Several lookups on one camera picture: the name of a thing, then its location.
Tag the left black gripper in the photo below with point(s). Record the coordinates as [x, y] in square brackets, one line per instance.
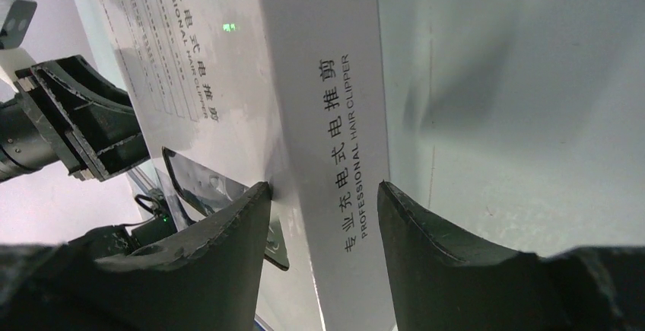
[65, 111]

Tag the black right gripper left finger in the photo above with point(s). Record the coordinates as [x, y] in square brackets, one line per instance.
[205, 277]

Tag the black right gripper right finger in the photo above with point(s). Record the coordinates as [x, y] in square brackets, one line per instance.
[443, 277]

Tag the white cardboard kit box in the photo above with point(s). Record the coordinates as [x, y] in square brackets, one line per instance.
[229, 93]

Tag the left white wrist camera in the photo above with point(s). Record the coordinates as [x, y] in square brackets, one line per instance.
[16, 16]

